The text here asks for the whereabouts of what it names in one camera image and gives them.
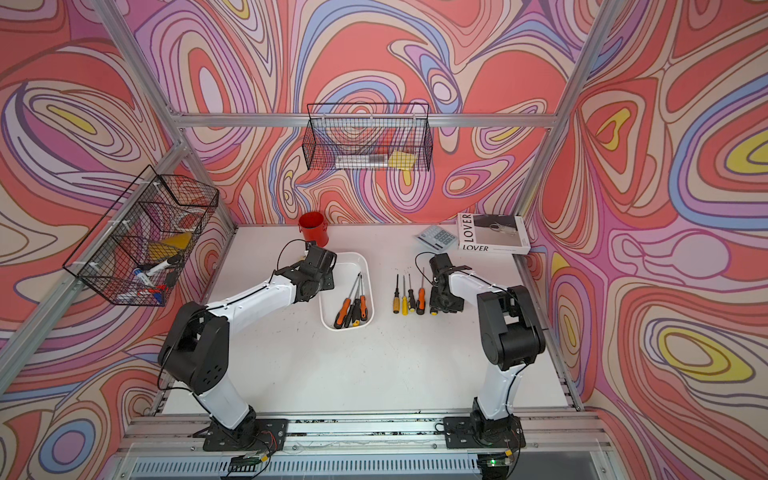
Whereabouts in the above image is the white plastic storage box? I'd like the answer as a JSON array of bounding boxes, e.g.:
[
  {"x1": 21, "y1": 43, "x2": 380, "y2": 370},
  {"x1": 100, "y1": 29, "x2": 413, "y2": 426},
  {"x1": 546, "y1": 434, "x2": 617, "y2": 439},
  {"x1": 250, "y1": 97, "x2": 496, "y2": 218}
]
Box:
[{"x1": 319, "y1": 252, "x2": 375, "y2": 332}]

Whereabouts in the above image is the brown handle screwdriver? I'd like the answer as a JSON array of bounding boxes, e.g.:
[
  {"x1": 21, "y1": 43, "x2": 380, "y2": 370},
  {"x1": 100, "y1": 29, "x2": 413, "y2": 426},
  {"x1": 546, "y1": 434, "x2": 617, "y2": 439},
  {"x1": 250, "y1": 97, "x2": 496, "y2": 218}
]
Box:
[{"x1": 392, "y1": 274, "x2": 401, "y2": 314}]

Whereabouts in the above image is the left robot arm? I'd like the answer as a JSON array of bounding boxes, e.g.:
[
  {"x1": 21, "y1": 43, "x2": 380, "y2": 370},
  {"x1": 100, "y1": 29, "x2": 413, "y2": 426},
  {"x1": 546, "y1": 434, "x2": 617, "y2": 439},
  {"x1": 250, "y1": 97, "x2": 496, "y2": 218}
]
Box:
[{"x1": 158, "y1": 241, "x2": 337, "y2": 431}]

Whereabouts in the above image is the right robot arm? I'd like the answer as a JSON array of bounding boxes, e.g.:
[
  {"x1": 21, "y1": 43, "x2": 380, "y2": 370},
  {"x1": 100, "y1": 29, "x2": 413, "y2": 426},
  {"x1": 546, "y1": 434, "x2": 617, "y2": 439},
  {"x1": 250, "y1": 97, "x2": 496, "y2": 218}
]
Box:
[{"x1": 429, "y1": 253, "x2": 546, "y2": 444}]

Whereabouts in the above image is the orange screwdriver in box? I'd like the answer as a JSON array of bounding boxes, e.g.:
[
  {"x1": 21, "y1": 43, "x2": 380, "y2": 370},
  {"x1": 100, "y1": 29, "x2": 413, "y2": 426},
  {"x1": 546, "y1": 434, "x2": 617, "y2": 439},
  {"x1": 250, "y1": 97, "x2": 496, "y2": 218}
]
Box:
[{"x1": 333, "y1": 273, "x2": 361, "y2": 329}]

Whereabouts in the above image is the red metal cup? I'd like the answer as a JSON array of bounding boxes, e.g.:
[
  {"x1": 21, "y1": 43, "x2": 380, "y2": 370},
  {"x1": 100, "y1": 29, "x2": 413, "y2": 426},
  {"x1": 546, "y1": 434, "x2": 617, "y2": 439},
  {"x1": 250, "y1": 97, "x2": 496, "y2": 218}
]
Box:
[{"x1": 298, "y1": 211, "x2": 329, "y2": 248}]

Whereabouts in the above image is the grey calculator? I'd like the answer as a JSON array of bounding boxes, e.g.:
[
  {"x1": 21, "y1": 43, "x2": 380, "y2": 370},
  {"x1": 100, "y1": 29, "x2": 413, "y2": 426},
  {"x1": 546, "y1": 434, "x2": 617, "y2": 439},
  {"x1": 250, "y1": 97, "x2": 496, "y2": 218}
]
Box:
[{"x1": 416, "y1": 225, "x2": 458, "y2": 252}]

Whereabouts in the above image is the white Lover book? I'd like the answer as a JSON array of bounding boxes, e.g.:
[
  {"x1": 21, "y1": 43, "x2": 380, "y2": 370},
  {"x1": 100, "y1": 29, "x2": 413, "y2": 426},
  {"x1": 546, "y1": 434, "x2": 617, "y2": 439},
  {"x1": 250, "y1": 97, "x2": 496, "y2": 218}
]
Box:
[{"x1": 456, "y1": 213, "x2": 531, "y2": 255}]

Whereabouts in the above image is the white marker left basket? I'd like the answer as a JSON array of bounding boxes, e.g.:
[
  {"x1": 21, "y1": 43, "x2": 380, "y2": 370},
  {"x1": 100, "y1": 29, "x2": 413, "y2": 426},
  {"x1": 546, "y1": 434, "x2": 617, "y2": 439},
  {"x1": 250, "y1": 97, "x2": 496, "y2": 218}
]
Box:
[{"x1": 132, "y1": 254, "x2": 182, "y2": 287}]

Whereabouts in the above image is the yellow sponge in basket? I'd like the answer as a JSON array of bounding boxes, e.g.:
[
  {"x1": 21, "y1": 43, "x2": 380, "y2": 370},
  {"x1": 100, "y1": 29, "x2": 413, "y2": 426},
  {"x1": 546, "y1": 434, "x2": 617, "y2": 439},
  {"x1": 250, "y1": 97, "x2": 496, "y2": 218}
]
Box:
[{"x1": 387, "y1": 150, "x2": 418, "y2": 171}]

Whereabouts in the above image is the yellow item left basket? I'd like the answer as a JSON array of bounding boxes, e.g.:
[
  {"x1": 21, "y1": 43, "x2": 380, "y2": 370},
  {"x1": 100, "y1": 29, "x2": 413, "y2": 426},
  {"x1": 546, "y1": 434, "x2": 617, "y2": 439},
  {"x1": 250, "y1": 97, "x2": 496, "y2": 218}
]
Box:
[{"x1": 148, "y1": 232, "x2": 192, "y2": 262}]

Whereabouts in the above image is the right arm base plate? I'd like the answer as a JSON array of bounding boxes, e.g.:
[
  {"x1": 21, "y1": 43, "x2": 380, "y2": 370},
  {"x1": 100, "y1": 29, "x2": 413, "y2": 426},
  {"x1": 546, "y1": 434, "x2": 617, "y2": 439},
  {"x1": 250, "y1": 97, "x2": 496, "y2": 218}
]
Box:
[{"x1": 441, "y1": 415, "x2": 526, "y2": 451}]

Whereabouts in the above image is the black wire basket back wall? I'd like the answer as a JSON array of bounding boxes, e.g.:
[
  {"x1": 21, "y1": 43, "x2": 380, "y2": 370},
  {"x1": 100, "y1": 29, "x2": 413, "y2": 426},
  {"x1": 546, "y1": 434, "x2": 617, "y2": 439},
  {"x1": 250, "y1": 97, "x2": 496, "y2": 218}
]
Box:
[{"x1": 302, "y1": 101, "x2": 434, "y2": 171}]

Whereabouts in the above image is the black wire basket wall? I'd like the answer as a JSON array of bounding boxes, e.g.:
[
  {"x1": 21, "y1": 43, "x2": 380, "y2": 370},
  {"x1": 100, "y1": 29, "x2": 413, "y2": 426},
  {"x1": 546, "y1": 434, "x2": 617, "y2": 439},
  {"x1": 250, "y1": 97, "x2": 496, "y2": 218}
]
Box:
[
  {"x1": 63, "y1": 167, "x2": 219, "y2": 307},
  {"x1": 302, "y1": 101, "x2": 434, "y2": 171}
]

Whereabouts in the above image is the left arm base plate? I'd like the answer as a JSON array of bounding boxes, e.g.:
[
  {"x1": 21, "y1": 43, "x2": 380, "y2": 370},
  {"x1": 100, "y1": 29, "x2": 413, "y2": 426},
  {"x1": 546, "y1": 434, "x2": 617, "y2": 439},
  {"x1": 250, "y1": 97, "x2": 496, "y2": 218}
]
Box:
[{"x1": 203, "y1": 418, "x2": 288, "y2": 454}]

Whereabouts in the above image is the black wire basket left wall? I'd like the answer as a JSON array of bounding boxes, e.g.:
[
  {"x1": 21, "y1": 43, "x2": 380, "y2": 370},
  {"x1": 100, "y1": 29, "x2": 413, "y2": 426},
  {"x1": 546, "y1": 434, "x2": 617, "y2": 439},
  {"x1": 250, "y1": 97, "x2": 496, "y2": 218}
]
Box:
[{"x1": 63, "y1": 167, "x2": 219, "y2": 307}]

